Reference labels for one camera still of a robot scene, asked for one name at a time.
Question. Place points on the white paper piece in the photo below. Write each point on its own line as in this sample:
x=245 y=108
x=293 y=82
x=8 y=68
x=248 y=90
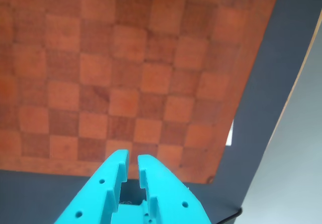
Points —
x=230 y=136

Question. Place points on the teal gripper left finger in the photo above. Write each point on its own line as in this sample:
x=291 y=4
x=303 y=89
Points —
x=95 y=193

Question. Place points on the brown leather chessboard mat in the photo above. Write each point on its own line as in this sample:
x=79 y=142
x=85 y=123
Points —
x=151 y=58

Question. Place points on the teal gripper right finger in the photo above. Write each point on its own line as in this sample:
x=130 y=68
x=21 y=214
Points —
x=171 y=196

